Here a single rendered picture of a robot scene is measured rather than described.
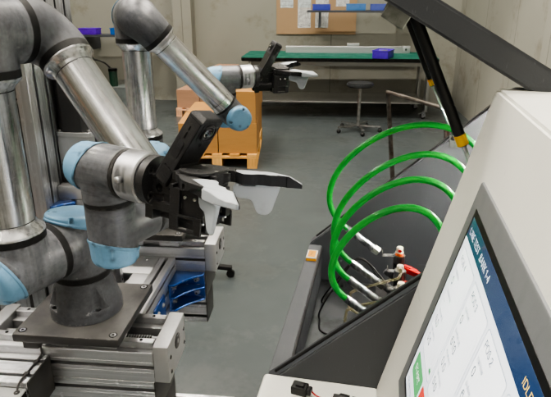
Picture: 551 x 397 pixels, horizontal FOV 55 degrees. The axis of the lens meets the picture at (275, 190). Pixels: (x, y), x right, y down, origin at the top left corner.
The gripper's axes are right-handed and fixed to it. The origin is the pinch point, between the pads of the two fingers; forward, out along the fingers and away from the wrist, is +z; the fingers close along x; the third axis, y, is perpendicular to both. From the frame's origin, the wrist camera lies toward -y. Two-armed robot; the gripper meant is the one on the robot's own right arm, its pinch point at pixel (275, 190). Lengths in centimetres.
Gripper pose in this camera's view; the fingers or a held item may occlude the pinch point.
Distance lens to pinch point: 64.9
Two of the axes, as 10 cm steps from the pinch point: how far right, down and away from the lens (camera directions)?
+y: -0.7, 9.7, 2.3
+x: -5.1, 1.6, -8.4
